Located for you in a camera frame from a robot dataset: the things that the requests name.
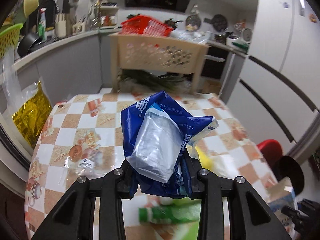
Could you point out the black trash bin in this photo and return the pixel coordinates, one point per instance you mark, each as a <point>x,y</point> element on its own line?
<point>288,167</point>

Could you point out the spray bottle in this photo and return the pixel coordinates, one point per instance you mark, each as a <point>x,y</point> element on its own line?
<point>41,30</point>

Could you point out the blue plastic bag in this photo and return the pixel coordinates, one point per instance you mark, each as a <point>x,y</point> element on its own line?
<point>156,130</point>

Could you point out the gold foil bag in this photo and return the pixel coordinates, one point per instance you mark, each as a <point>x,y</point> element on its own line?
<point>33,113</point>

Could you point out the red plastic basket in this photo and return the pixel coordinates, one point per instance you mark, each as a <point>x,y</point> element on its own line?
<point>145,25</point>

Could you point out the green yellow colander basket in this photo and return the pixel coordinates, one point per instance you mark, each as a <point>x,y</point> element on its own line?
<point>9,38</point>

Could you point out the beige perforated chair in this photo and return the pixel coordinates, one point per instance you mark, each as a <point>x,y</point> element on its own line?
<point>163,54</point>

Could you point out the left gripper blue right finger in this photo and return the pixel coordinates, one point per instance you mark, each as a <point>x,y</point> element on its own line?
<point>190,167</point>

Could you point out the dark green Dettol bottle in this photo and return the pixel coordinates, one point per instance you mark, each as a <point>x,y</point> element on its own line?
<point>170,214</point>

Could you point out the yellow bowl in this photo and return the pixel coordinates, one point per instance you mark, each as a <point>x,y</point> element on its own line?
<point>30,6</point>

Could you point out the blue white carton box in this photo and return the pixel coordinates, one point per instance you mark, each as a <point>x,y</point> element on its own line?
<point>280,195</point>

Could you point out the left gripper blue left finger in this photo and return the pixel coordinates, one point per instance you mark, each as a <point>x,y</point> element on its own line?
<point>128,184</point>

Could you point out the black built-in oven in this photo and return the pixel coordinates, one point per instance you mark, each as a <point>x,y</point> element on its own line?
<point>217,63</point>

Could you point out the clear small plastic bag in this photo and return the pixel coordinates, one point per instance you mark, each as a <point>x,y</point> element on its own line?
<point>89,166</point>

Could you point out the white refrigerator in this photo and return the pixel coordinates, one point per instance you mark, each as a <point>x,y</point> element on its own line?
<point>276,95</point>

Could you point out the black pot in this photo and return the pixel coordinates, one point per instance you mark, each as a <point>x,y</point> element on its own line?
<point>27,42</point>

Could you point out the green vegetables on chair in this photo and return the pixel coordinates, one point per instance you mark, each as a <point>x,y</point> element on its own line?
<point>140,81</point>

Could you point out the yellow wavy sponge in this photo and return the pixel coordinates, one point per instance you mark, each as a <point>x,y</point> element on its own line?
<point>208,162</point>

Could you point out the red plastic stool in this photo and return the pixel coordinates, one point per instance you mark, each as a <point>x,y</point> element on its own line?
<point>271,150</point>

